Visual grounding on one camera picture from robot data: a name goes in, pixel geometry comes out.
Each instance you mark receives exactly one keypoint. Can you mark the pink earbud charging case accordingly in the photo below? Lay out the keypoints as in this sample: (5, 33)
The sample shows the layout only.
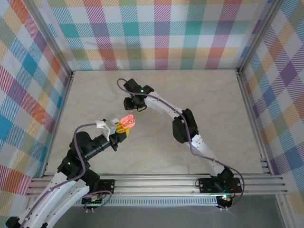
(124, 118)

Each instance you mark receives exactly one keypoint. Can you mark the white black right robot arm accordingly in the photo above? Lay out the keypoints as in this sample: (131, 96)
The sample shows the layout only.
(161, 104)

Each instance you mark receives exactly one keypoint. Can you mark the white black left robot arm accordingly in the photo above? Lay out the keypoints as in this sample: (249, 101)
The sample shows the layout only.
(47, 199)

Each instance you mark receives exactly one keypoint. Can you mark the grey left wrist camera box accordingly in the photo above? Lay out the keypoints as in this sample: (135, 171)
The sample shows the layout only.
(110, 129)

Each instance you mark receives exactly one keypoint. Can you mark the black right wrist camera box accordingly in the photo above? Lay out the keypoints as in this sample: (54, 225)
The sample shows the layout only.
(128, 103)

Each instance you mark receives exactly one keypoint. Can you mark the aluminium side rail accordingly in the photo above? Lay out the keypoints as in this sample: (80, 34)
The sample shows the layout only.
(251, 118)
(59, 118)

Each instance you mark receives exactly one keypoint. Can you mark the long aluminium base rail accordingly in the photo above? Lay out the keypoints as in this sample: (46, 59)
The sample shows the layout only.
(154, 186)

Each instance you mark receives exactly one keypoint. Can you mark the aluminium frame post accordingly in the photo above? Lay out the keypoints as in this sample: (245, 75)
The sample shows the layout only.
(258, 35)
(52, 40)

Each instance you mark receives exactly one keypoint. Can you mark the aluminium frame leg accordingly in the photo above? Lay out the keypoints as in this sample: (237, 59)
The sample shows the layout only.
(283, 211)

